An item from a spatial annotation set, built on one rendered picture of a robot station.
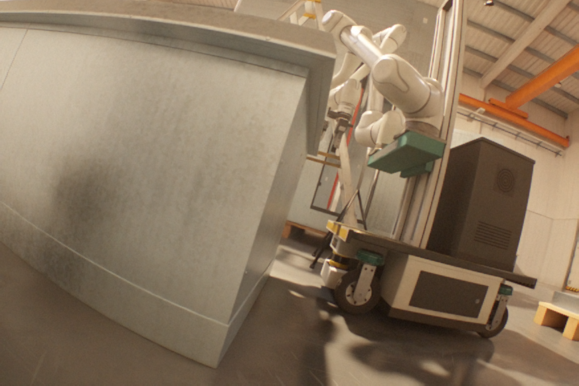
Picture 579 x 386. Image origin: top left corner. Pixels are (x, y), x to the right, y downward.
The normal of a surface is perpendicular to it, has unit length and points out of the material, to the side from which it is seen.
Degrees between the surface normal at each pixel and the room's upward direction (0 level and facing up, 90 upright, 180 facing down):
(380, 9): 90
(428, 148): 90
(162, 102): 90
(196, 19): 68
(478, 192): 90
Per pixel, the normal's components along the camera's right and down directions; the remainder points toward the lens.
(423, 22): -0.11, -0.14
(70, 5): 0.07, -0.48
